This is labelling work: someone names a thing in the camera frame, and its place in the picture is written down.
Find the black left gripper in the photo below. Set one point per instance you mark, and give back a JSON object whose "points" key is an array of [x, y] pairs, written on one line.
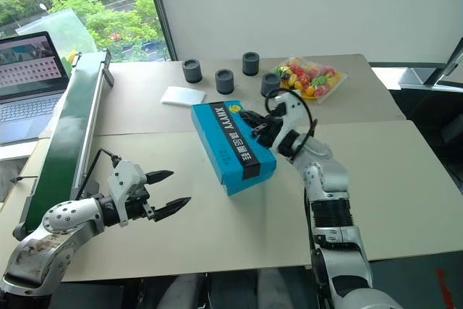
{"points": [[139, 202]]}

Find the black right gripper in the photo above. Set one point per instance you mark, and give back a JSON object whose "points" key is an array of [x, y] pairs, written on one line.
{"points": [[271, 131]]}

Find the blue cardboard box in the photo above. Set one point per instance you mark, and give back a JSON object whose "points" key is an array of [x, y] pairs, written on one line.
{"points": [[231, 142]]}

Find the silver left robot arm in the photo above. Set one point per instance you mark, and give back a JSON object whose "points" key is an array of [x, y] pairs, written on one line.
{"points": [[54, 222]]}

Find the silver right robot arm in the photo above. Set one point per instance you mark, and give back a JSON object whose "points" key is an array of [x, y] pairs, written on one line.
{"points": [[325, 168]]}

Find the green conveyor belt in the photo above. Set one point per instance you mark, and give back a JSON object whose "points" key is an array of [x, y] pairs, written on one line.
{"points": [[61, 142]]}

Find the dark grey cylinder cup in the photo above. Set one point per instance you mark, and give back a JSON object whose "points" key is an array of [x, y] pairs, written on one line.
{"points": [[224, 83], [269, 84], [251, 64], [192, 72]]}

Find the clear bag of colourful toys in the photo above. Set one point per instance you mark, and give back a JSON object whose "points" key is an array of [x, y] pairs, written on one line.
{"points": [[314, 75]]}

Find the white foam pad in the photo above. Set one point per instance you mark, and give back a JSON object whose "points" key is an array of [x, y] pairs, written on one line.
{"points": [[182, 96]]}

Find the grey side desk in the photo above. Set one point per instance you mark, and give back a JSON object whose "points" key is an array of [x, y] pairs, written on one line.
{"points": [[401, 77]]}

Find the yellow toy block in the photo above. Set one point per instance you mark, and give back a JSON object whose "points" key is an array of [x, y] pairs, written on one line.
{"points": [[71, 57]]}

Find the grey open laptop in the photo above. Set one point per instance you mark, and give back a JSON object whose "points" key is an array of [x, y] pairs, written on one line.
{"points": [[25, 106]]}

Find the green translucent plastic sheet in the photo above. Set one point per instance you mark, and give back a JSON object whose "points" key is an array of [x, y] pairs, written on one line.
{"points": [[65, 30]]}

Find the black metal bar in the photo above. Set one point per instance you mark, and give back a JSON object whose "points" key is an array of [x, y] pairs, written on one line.
{"points": [[446, 61]]}

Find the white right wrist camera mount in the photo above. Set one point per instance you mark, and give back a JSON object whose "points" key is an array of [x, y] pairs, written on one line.
{"points": [[291, 106]]}

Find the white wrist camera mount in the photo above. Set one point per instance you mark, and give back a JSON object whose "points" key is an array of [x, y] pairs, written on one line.
{"points": [[124, 178], [291, 106]]}

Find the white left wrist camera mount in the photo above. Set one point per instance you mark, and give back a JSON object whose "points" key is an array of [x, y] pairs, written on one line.
{"points": [[124, 178]]}

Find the black window frame post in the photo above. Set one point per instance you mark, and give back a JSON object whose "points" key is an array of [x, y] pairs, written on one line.
{"points": [[161, 16]]}

